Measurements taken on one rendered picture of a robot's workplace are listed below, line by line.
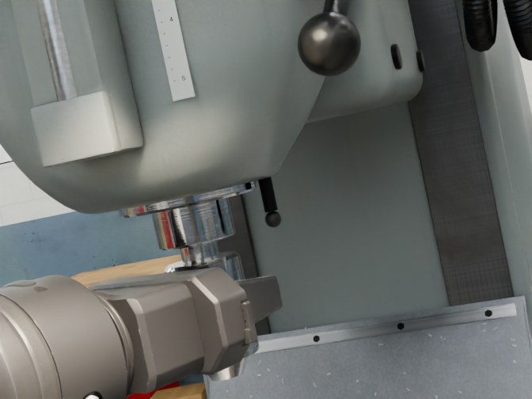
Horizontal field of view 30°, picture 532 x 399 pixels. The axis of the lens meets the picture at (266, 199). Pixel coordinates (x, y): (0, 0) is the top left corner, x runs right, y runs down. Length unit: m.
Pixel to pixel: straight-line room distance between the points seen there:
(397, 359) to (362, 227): 0.13
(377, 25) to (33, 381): 0.34
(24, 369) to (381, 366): 0.54
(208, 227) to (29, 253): 4.97
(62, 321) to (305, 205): 0.51
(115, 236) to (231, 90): 4.79
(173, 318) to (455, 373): 0.46
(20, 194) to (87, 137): 5.06
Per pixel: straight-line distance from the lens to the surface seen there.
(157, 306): 0.52
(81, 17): 0.49
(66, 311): 0.50
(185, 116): 0.51
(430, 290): 0.96
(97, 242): 5.34
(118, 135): 0.48
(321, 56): 0.46
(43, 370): 0.47
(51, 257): 5.49
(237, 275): 0.59
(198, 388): 4.76
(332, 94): 0.68
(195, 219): 0.58
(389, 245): 0.96
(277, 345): 0.99
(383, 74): 0.68
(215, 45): 0.51
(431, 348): 0.95
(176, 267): 0.59
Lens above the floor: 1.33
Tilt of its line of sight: 3 degrees down
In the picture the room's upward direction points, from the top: 12 degrees counter-clockwise
